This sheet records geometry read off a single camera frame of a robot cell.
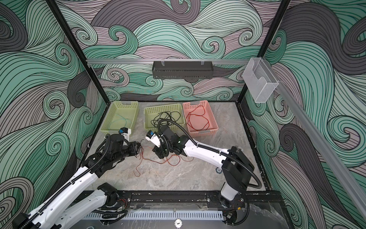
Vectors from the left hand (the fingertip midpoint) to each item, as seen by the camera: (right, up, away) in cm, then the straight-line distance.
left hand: (140, 143), depth 76 cm
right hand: (+6, -5, +1) cm, 8 cm away
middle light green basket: (+1, +16, +34) cm, 38 cm away
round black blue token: (+45, -18, +7) cm, 49 cm away
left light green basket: (-26, +15, +34) cm, 46 cm away
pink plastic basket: (+37, +12, +33) cm, 51 cm away
